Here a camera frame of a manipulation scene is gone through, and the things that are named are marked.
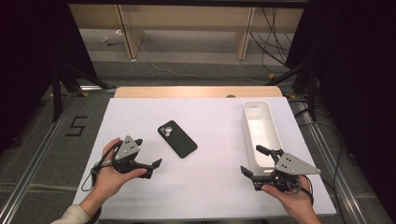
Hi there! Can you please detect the right hand-held gripper cable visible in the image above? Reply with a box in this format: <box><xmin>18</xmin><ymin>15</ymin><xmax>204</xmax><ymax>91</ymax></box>
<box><xmin>292</xmin><ymin>175</ymin><xmax>315</xmax><ymax>206</ymax></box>

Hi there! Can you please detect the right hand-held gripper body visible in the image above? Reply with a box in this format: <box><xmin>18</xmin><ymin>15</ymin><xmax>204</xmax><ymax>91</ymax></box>
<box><xmin>251</xmin><ymin>151</ymin><xmax>322</xmax><ymax>194</ymax></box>

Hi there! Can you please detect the white table mat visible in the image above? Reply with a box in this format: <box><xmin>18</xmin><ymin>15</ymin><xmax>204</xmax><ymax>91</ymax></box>
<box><xmin>72</xmin><ymin>96</ymin><xmax>338</xmax><ymax>220</ymax></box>

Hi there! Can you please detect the black metal stand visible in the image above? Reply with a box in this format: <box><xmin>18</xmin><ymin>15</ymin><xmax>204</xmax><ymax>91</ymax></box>
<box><xmin>265</xmin><ymin>59</ymin><xmax>318</xmax><ymax>123</ymax></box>
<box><xmin>50</xmin><ymin>63</ymin><xmax>118</xmax><ymax>123</ymax></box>

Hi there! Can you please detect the left hand-held gripper cable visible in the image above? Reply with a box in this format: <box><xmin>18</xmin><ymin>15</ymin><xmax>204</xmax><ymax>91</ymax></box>
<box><xmin>80</xmin><ymin>140</ymin><xmax>124</xmax><ymax>192</ymax></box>

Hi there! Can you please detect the white plastic bin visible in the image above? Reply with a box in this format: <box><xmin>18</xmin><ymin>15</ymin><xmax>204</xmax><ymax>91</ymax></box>
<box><xmin>241</xmin><ymin>100</ymin><xmax>285</xmax><ymax>176</ymax></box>

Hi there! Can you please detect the black curtain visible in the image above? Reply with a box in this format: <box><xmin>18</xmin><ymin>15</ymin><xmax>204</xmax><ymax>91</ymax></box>
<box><xmin>284</xmin><ymin>0</ymin><xmax>396</xmax><ymax>216</ymax></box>
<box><xmin>0</xmin><ymin>0</ymin><xmax>98</xmax><ymax>153</ymax></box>

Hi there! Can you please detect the silver metal rail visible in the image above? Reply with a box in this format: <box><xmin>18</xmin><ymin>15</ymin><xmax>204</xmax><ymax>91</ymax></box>
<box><xmin>0</xmin><ymin>92</ymin><xmax>79</xmax><ymax>224</ymax></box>
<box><xmin>293</xmin><ymin>96</ymin><xmax>372</xmax><ymax>224</ymax></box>

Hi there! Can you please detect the beige wooden desk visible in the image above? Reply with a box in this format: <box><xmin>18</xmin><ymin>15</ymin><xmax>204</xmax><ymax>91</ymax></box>
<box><xmin>68</xmin><ymin>3</ymin><xmax>304</xmax><ymax>62</ymax></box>

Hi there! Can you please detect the person's right hand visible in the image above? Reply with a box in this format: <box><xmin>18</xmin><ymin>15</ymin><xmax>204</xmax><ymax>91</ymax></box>
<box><xmin>262</xmin><ymin>175</ymin><xmax>322</xmax><ymax>224</ymax></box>

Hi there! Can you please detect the person's left hand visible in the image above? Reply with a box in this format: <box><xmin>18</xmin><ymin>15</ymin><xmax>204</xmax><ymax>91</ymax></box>
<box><xmin>91</xmin><ymin>137</ymin><xmax>148</xmax><ymax>201</ymax></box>

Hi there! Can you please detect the bundle of black cables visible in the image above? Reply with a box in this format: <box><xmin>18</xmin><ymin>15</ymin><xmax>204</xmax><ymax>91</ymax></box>
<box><xmin>249</xmin><ymin>7</ymin><xmax>294</xmax><ymax>75</ymax></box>

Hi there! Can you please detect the hand-held gripper cable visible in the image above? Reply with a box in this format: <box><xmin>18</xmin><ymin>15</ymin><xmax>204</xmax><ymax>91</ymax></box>
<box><xmin>292</xmin><ymin>175</ymin><xmax>315</xmax><ymax>206</ymax></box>
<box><xmin>80</xmin><ymin>140</ymin><xmax>124</xmax><ymax>192</ymax></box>

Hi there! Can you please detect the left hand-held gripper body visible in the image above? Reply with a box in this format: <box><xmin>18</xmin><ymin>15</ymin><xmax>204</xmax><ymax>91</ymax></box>
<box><xmin>111</xmin><ymin>134</ymin><xmax>154</xmax><ymax>180</ymax></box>

